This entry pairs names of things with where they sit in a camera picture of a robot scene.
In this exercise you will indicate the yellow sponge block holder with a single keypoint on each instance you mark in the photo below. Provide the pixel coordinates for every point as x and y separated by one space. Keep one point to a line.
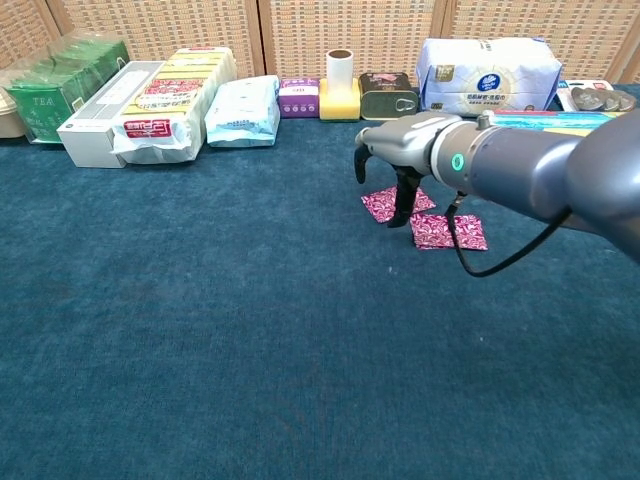
340 107

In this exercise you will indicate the blue cling film roll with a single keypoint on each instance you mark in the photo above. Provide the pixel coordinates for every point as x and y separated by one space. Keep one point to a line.
550 120

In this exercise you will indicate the long white cardboard box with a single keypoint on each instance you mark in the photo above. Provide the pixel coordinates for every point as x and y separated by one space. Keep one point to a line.
90 135

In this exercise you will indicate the pink patterned cloth square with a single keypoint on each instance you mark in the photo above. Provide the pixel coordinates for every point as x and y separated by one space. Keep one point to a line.
470 232

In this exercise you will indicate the small purple box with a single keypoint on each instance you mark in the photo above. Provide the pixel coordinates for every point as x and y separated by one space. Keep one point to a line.
298 102

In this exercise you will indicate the beige lidded lunch box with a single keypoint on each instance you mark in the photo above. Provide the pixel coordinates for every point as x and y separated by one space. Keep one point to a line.
10 117

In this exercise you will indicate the black gold luncheon meat can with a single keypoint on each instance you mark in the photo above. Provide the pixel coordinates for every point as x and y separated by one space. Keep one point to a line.
385 102

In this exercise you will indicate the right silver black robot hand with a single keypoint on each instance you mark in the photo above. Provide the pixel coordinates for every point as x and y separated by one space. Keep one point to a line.
405 142

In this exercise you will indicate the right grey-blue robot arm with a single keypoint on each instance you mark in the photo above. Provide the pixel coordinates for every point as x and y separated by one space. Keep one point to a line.
525 165

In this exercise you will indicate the white roll cardboard core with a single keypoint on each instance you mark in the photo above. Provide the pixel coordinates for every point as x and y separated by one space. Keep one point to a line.
340 72

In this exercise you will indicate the woven bamboo folding screen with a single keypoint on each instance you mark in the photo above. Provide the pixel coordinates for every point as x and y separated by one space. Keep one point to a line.
350 35

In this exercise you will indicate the teal carpet table cover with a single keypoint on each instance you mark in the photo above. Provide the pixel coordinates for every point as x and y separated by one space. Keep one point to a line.
225 325

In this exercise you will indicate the white lavender tissue pack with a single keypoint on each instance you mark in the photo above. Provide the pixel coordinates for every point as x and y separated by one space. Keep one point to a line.
490 80

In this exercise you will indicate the clear box green tea bags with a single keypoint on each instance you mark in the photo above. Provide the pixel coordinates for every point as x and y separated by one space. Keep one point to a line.
40 110

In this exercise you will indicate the light blue wet wipes pack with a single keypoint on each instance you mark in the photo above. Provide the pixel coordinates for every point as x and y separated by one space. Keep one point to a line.
242 112

